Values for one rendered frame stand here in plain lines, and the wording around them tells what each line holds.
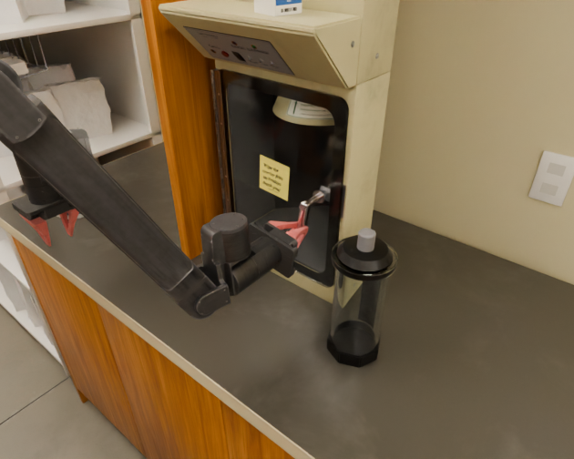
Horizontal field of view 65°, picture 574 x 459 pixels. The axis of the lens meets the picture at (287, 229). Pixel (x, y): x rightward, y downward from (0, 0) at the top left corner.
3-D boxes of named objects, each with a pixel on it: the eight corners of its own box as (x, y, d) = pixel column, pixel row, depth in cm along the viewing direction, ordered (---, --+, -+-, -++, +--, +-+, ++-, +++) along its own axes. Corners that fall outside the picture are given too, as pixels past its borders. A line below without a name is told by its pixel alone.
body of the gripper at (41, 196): (82, 200, 87) (73, 167, 83) (30, 222, 81) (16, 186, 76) (65, 190, 91) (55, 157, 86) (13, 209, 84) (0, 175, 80)
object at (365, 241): (369, 242, 80) (373, 211, 77) (402, 271, 74) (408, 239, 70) (325, 257, 77) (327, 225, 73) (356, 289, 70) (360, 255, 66)
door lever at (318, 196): (318, 232, 88) (307, 227, 89) (326, 193, 82) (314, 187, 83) (302, 245, 84) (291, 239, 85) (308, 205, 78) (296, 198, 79)
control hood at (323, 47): (213, 55, 86) (208, -4, 81) (357, 86, 69) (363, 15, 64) (165, 66, 79) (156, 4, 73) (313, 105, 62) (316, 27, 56)
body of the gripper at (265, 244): (255, 219, 79) (225, 236, 74) (301, 246, 75) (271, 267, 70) (252, 246, 83) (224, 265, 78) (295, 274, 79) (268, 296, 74)
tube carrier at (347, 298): (360, 315, 92) (371, 229, 80) (394, 351, 84) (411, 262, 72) (314, 333, 88) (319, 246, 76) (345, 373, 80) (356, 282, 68)
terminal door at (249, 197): (230, 236, 109) (216, 66, 87) (334, 289, 93) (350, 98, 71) (229, 237, 109) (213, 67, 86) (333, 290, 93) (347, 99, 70)
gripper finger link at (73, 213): (89, 236, 91) (78, 197, 86) (56, 252, 87) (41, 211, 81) (71, 224, 95) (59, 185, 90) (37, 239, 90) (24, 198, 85)
